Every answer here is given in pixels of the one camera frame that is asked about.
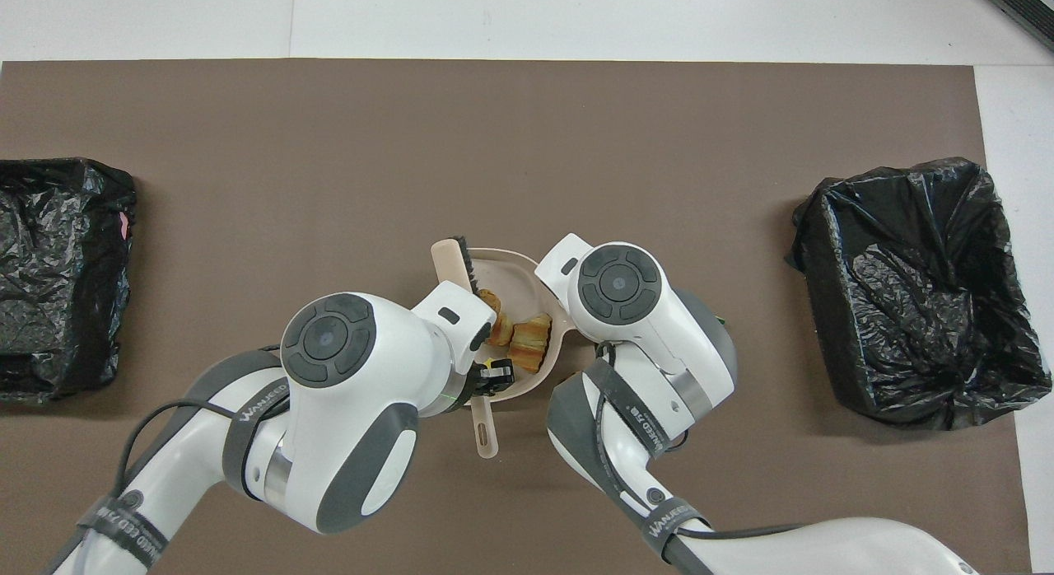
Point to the beige plastic dustpan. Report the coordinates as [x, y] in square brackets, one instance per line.
[510, 278]

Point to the short striped pastry piece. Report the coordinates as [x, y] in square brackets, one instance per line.
[500, 329]

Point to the black bag lined bin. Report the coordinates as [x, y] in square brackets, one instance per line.
[873, 229]

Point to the brown table mat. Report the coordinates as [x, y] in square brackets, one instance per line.
[576, 130]

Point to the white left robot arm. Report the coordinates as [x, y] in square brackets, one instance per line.
[329, 369]

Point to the beige hand brush black bristles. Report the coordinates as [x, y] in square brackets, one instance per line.
[451, 266]

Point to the long striped pastry piece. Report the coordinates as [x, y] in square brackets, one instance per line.
[531, 342]

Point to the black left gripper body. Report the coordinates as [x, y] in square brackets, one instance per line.
[494, 380]

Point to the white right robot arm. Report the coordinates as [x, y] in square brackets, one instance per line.
[626, 295]

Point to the grey ribbed device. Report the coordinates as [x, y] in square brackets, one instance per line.
[1025, 2]

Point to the black bag bin pink tag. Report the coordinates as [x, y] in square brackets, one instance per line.
[82, 311]

